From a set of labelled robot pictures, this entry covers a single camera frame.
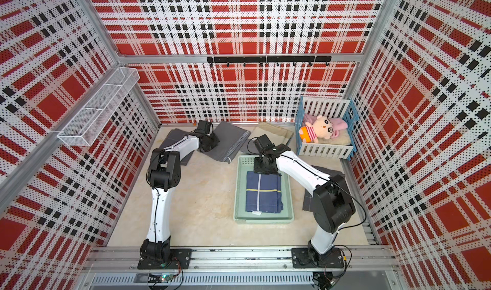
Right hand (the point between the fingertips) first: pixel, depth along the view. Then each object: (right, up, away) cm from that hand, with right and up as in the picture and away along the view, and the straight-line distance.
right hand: (262, 168), depth 87 cm
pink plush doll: (+31, +20, +10) cm, 38 cm away
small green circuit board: (-36, -38, -18) cm, 55 cm away
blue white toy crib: (+48, +32, +24) cm, 62 cm away
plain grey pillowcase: (-17, +15, +24) cm, 33 cm away
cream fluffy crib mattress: (+46, +14, +17) cm, 51 cm away
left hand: (-23, +13, +24) cm, 36 cm away
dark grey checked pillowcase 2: (-54, +16, +31) cm, 65 cm away
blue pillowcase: (+1, -12, +3) cm, 13 cm away
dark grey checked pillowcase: (+22, -15, +1) cm, 26 cm away
